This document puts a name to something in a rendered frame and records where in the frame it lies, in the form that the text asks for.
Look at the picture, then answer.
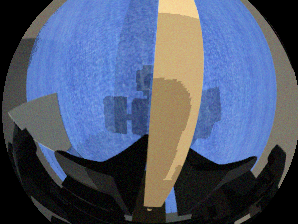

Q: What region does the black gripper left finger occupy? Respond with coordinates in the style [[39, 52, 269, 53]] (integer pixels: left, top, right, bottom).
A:
[[55, 135, 149, 216]]

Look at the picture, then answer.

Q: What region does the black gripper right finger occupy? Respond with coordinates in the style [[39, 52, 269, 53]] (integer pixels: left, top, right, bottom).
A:
[[173, 148, 257, 217]]

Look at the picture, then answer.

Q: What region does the long tan wooden bar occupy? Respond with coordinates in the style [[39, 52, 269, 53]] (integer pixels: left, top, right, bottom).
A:
[[144, 0, 204, 208]]

